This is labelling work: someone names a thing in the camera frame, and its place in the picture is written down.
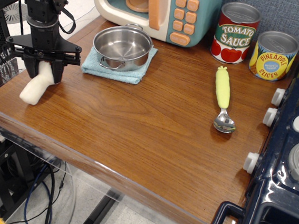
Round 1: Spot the spoon with yellow-green handle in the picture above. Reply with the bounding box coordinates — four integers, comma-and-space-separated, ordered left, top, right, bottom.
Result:
214, 66, 236, 134

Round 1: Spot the light blue folded cloth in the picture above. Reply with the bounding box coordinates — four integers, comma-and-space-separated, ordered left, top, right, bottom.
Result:
81, 47, 158, 85

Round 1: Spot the black cable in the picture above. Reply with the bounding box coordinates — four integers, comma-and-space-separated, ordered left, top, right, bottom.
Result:
6, 157, 69, 224

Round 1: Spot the silver metal pan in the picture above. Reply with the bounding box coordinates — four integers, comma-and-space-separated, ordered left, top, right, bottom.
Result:
93, 24, 153, 72

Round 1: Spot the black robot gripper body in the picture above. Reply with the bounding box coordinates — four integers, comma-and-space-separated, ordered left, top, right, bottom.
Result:
6, 27, 82, 65

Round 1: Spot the black table leg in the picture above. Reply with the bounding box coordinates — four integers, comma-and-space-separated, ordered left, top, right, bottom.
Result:
83, 196, 116, 224

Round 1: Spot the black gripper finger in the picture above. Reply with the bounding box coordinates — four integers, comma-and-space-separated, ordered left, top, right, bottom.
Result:
24, 58, 40, 79
51, 62, 64, 84

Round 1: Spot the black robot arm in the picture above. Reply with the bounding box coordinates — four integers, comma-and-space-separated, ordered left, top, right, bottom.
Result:
6, 0, 82, 83

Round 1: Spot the pineapple slices can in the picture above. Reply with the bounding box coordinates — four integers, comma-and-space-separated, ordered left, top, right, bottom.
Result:
249, 31, 299, 81

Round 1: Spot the white stove knob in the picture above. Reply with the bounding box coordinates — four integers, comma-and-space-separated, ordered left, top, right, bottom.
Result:
271, 88, 286, 107
263, 108, 278, 127
243, 152, 260, 174

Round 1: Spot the dark blue toy stove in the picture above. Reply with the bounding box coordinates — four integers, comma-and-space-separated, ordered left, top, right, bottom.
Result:
211, 67, 299, 224

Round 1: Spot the tomato sauce can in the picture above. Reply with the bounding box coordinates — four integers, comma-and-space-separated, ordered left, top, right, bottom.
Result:
210, 2, 262, 64

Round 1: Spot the plush brown white mushroom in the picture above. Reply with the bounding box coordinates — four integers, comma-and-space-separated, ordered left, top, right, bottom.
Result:
19, 61, 55, 105

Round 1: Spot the blue cable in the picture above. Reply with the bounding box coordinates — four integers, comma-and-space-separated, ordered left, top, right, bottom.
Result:
23, 162, 57, 224

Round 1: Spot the teal cream toy microwave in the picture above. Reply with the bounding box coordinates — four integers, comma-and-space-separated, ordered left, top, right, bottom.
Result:
94, 0, 223, 47

